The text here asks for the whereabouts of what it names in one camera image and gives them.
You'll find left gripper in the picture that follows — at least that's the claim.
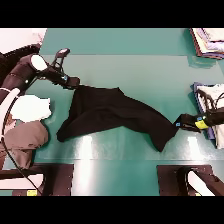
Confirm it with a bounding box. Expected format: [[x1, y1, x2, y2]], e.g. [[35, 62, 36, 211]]
[[59, 73, 81, 90]]

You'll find pale lilac garment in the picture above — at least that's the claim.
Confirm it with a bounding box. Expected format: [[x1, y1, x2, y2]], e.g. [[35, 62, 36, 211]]
[[194, 28, 224, 54]]

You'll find black cable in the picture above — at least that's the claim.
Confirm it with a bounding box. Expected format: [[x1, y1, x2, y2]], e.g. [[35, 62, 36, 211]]
[[0, 131, 44, 196]]

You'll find black T-shirt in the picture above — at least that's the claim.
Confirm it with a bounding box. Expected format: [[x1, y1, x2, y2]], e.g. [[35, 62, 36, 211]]
[[56, 85, 180, 153]]

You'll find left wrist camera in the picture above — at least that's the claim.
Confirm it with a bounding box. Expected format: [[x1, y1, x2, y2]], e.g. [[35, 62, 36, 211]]
[[50, 47, 72, 75]]

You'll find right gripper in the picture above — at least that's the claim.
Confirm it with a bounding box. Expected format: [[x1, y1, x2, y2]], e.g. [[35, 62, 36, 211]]
[[175, 113, 203, 133]]

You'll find black garment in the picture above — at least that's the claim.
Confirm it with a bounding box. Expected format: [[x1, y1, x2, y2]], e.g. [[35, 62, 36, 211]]
[[0, 44, 42, 87]]

